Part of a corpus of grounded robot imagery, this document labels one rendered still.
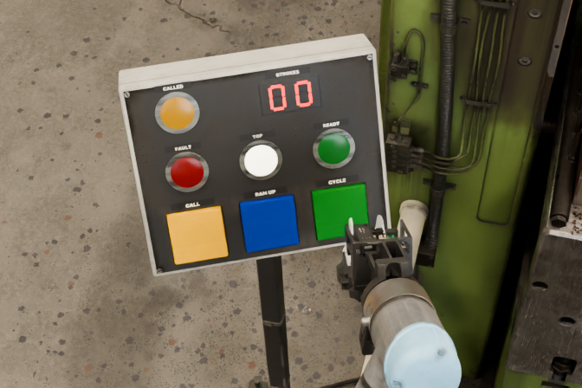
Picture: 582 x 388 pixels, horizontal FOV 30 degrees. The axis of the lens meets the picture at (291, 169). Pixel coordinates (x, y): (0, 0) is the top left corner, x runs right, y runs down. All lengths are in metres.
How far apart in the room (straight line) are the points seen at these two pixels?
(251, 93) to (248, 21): 1.74
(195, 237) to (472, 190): 0.60
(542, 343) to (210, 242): 0.67
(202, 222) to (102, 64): 1.67
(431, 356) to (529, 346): 0.85
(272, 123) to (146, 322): 1.23
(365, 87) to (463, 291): 0.83
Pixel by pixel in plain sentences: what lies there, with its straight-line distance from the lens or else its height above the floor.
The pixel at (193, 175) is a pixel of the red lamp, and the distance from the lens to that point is 1.46.
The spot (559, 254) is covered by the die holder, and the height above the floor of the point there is 0.86.
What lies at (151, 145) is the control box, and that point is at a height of 1.13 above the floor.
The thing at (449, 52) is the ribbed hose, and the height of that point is 1.06.
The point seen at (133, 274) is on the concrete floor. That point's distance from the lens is 2.67.
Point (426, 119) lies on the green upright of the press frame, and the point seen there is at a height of 0.88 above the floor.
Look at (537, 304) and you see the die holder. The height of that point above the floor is 0.71.
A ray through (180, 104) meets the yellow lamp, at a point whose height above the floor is 1.17.
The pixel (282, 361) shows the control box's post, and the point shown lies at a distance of 2.10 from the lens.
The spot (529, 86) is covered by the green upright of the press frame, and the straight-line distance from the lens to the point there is 1.69.
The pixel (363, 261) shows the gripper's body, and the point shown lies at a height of 1.18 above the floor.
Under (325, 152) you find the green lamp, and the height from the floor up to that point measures 1.09.
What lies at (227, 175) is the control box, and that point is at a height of 1.08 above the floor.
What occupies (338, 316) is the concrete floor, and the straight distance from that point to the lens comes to 2.57.
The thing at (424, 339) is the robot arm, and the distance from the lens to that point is 1.10.
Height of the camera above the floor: 2.25
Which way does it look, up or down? 53 degrees down
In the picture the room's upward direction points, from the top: 3 degrees counter-clockwise
